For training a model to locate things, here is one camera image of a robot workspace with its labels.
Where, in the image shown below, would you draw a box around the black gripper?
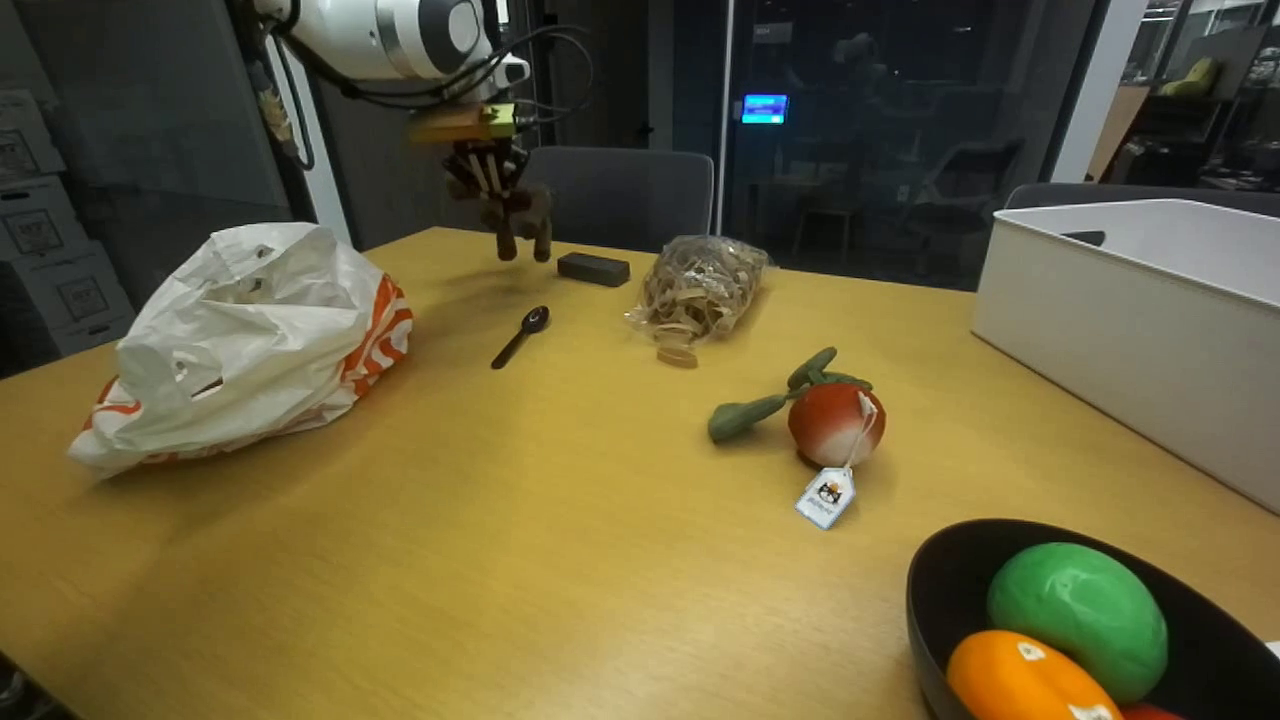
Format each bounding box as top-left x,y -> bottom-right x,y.
442,137 -> 545,232

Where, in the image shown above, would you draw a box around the brown plush moose toy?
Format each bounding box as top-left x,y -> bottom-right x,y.
465,170 -> 559,269

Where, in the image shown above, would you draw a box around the orange egg-shaped toy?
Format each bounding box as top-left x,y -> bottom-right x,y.
943,625 -> 1127,720

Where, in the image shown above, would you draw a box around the green egg-shaped toy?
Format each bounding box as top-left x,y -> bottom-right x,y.
985,537 -> 1175,709

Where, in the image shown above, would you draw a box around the grey office chair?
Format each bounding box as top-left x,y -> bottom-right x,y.
498,141 -> 719,256

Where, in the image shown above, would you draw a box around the dark grey rectangular block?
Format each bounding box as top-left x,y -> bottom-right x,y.
550,250 -> 636,291

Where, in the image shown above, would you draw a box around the clear bag of rubber bands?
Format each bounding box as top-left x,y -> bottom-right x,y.
624,232 -> 776,366

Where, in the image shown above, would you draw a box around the glowing blue screen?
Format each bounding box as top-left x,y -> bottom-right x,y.
737,89 -> 796,131

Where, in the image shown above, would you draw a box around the white plastic bag orange print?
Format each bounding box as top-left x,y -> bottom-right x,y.
62,222 -> 418,484

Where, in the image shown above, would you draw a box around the red plush radish green leaves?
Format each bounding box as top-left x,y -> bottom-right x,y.
702,344 -> 892,472

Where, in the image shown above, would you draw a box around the grey stacked storage crates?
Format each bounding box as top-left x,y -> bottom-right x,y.
0,79 -> 138,361

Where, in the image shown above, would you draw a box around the white paper tag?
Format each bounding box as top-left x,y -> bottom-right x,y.
792,460 -> 858,537

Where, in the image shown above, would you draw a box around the black bowl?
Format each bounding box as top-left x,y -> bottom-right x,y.
902,512 -> 1280,720

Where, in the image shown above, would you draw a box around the white rectangular box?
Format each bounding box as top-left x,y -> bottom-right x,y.
966,198 -> 1280,520

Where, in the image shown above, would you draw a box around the white metal frame post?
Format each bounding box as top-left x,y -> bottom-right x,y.
1047,0 -> 1152,188
712,0 -> 740,242

